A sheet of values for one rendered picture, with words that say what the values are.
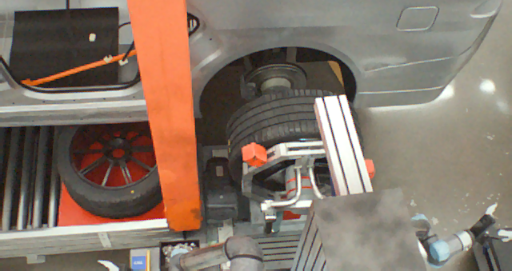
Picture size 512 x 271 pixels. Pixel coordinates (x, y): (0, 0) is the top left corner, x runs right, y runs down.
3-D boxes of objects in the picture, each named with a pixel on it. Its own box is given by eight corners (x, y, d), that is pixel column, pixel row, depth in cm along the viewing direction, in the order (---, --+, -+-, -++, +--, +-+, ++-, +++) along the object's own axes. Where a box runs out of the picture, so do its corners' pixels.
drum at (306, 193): (310, 174, 312) (314, 161, 300) (317, 214, 301) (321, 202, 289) (282, 176, 310) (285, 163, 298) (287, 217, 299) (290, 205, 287)
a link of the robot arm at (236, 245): (250, 221, 221) (163, 249, 252) (246, 251, 216) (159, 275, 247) (272, 232, 228) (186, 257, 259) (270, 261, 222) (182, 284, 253)
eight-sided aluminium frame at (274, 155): (344, 189, 331) (364, 137, 284) (346, 201, 327) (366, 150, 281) (240, 197, 326) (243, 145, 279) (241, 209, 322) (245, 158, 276)
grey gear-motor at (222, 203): (232, 166, 390) (233, 138, 360) (238, 230, 369) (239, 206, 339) (202, 169, 389) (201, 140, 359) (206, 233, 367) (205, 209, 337)
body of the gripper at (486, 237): (482, 226, 260) (458, 237, 257) (488, 215, 254) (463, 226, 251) (494, 241, 256) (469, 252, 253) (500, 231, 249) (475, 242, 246)
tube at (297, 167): (300, 168, 291) (302, 157, 282) (306, 206, 281) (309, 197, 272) (262, 170, 289) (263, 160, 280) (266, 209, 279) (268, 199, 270)
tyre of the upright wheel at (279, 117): (290, 69, 278) (198, 134, 318) (298, 115, 266) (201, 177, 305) (383, 113, 318) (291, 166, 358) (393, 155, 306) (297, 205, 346)
